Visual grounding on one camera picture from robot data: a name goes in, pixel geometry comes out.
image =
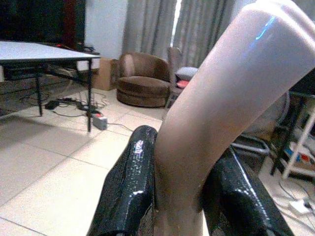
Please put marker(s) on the black power adapter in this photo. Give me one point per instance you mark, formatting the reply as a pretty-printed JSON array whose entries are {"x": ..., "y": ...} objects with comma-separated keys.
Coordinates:
[{"x": 52, "y": 104}]

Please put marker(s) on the black television screen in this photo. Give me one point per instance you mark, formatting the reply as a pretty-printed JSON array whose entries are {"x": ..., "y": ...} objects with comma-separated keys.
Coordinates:
[{"x": 41, "y": 20}]

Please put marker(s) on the white metal shelf rack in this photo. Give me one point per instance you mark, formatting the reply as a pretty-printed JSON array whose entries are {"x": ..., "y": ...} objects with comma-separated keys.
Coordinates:
[{"x": 300, "y": 147}]

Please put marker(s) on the grey cushion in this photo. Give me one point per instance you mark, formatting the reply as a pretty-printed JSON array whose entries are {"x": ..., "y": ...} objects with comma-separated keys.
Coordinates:
[{"x": 186, "y": 73}]

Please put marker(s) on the grey power strip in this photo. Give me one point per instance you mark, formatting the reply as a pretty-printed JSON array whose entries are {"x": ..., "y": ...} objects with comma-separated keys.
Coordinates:
[{"x": 100, "y": 121}]

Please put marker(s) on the cardboard box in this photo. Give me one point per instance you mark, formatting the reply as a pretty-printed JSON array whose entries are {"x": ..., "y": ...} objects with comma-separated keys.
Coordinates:
[{"x": 104, "y": 73}]

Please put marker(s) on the brown round armchair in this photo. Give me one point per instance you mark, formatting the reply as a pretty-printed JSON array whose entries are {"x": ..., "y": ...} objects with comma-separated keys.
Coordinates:
[{"x": 144, "y": 81}]

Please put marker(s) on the red cushion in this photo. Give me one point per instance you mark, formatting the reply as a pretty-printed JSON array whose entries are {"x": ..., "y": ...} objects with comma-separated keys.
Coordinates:
[{"x": 182, "y": 84}]

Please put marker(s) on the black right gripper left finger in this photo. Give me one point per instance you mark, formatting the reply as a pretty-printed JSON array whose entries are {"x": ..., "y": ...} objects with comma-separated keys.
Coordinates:
[{"x": 128, "y": 182}]

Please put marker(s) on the grey curtain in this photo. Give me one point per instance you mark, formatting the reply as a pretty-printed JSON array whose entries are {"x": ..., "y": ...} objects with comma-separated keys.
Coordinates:
[
  {"x": 199, "y": 32},
  {"x": 147, "y": 27}
]

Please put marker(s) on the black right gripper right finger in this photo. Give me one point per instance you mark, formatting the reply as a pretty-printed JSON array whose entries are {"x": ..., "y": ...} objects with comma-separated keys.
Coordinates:
[{"x": 236, "y": 196}]

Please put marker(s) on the white top folding table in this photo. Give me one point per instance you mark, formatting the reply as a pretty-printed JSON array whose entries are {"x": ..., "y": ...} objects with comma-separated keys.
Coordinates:
[{"x": 39, "y": 59}]

